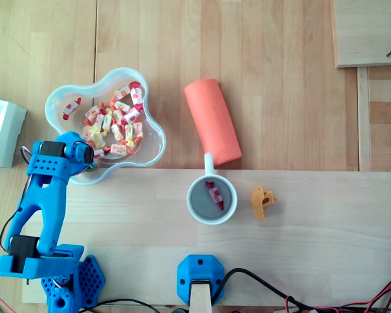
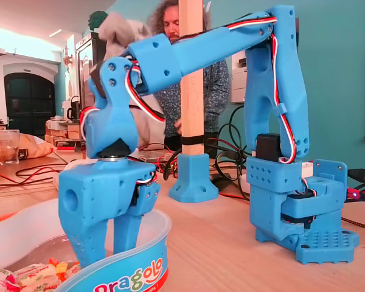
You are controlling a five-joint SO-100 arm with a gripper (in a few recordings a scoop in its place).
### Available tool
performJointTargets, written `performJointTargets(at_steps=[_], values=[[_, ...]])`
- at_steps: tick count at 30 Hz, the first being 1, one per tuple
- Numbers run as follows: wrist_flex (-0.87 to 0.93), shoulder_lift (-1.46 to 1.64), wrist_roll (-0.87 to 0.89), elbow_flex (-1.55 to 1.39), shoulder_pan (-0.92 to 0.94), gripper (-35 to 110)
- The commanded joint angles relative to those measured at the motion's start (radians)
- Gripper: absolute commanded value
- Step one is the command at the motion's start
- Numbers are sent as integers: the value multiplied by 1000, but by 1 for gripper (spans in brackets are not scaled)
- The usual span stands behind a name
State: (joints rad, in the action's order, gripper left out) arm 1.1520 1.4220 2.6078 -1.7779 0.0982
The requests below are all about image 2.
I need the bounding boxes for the brown cardboard sheet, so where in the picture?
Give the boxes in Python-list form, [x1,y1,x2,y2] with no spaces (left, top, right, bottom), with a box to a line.
[340,201,365,232]

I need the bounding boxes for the dark arched double door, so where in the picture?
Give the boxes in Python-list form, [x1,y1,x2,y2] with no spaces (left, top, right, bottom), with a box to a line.
[4,72,56,134]

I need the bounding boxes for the brown paper snack bag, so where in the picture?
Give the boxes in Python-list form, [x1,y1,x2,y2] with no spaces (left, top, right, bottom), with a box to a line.
[0,126,57,162]

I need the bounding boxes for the clear plastic case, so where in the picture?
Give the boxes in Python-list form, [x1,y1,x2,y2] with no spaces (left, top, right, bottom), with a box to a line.
[139,150,171,164]

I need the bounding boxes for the striped servo cable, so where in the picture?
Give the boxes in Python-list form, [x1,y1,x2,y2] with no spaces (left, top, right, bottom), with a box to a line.
[121,59,167,123]
[227,16,298,165]

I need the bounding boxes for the white laser printer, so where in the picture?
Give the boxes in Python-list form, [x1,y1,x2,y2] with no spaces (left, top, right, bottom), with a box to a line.
[231,50,248,104]

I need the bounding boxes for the black glass-door fridge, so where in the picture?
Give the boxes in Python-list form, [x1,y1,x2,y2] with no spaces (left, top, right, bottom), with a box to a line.
[75,32,110,122]

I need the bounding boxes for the blue printed post base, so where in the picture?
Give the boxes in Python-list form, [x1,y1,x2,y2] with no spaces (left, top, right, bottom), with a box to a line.
[168,153,220,203]

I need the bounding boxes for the yellow wrapped fruit candy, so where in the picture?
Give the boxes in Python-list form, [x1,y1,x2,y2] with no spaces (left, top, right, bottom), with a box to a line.
[48,258,68,274]

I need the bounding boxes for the black power plug adapter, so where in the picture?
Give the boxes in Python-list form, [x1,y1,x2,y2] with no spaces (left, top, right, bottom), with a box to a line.
[347,168,365,184]

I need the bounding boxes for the white ceramic mug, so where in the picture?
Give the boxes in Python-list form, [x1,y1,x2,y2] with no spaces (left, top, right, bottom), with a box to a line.
[63,158,94,173]

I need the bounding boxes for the light wooden base board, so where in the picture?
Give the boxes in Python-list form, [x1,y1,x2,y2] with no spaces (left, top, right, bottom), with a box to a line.
[53,158,365,292]

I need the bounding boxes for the green plush figure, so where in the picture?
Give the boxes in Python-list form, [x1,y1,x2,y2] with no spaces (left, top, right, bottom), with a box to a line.
[89,10,109,31]

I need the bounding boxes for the flower-shaped plastic candy tub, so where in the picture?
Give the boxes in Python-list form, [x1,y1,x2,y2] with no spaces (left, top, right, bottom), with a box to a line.
[0,197,173,292]

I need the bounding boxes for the thick black cable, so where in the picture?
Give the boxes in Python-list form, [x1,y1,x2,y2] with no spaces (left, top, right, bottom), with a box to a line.
[162,104,266,202]

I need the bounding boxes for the wooden camera post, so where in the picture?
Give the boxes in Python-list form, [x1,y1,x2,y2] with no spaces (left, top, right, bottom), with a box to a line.
[178,0,205,156]

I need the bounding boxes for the white wrapped fruit candy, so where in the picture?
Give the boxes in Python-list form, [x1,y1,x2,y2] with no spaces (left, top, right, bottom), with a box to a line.
[13,263,60,288]
[0,266,21,292]

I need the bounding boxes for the white power strip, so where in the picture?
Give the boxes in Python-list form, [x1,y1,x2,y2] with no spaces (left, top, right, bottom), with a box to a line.
[301,161,316,178]

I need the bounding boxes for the clear drinking glass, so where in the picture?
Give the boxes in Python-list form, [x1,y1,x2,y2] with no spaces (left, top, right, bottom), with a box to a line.
[0,128,21,166]

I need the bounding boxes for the motor controller board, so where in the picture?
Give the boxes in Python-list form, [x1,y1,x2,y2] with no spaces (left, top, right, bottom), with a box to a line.
[346,187,362,201]

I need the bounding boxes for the flat black red box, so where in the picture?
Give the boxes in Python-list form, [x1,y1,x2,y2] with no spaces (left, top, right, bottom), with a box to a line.
[55,138,88,150]

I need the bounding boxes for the black electric kettle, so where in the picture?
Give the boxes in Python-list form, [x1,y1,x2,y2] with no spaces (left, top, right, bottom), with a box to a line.
[67,95,82,121]

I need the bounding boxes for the grey cloth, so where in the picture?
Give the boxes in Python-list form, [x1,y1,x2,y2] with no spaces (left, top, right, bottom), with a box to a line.
[97,12,168,150]

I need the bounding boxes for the person in patterned shirt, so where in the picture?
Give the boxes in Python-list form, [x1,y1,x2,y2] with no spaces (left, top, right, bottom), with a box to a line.
[147,0,232,151]

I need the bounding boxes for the black strap on post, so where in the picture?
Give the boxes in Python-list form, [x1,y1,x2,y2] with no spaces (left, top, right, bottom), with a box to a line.
[181,136,206,146]

